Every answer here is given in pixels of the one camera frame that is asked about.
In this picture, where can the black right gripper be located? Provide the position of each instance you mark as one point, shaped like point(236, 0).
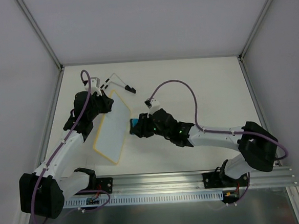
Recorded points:
point(143, 125)

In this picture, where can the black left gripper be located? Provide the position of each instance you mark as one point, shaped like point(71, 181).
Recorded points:
point(104, 103)

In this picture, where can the blue bone shaped eraser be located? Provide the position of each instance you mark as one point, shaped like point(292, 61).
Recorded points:
point(134, 127)

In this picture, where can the yellow framed small whiteboard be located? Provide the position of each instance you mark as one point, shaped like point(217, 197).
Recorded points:
point(112, 130)

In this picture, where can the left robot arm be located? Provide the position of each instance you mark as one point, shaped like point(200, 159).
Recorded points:
point(44, 191)

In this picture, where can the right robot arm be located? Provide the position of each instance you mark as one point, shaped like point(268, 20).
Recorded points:
point(255, 145)

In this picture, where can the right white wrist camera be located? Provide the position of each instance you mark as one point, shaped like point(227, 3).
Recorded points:
point(153, 105)

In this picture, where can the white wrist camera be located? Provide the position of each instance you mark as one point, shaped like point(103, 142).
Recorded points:
point(93, 86)
point(153, 105)

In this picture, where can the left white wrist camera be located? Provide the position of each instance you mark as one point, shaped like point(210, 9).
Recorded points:
point(93, 86)

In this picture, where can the wire whiteboard stand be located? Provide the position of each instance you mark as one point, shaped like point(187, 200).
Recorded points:
point(116, 80)

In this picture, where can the aluminium mounting rail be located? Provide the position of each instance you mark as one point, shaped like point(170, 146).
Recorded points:
point(189, 181)

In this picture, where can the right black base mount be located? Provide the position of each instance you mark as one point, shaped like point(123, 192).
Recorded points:
point(214, 179)

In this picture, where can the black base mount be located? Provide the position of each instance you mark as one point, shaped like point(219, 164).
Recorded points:
point(104, 184)
point(214, 179)

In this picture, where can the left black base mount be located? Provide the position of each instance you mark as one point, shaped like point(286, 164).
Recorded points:
point(104, 184)

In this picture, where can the white slotted cable duct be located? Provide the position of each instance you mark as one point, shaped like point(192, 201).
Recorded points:
point(124, 200)

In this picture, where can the left aluminium frame post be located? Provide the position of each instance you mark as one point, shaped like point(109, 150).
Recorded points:
point(39, 33)

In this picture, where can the aluminium frame post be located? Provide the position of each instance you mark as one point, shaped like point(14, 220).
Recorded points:
point(39, 33)
point(258, 22)

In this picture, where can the right aluminium frame post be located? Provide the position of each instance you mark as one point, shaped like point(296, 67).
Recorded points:
point(258, 22)

